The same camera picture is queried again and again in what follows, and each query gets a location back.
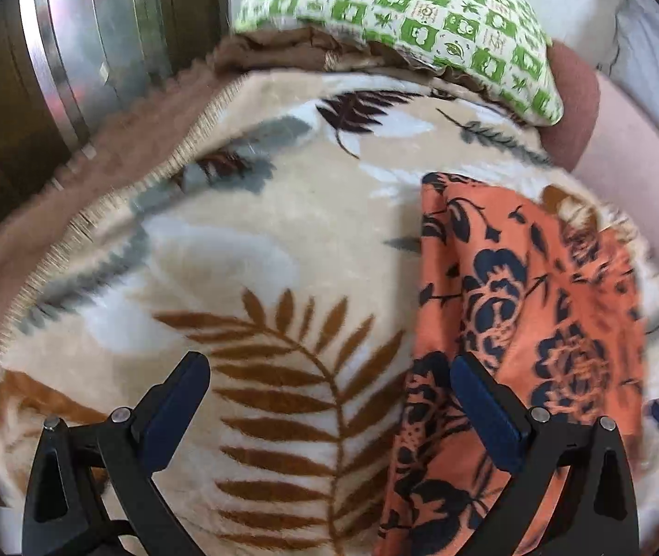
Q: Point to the pink bolster cushion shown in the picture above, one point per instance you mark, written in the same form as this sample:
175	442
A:
605	140

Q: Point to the beige leaf-print fleece blanket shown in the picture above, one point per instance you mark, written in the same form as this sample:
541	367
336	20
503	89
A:
265	210

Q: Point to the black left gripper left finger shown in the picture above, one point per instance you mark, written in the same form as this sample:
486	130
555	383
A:
91	485

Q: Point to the orange black floral garment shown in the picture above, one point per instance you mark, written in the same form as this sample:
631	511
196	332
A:
550	309

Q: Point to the green patterned pillow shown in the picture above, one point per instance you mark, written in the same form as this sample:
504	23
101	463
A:
499	44

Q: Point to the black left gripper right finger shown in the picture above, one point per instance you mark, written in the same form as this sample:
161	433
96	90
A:
596	511

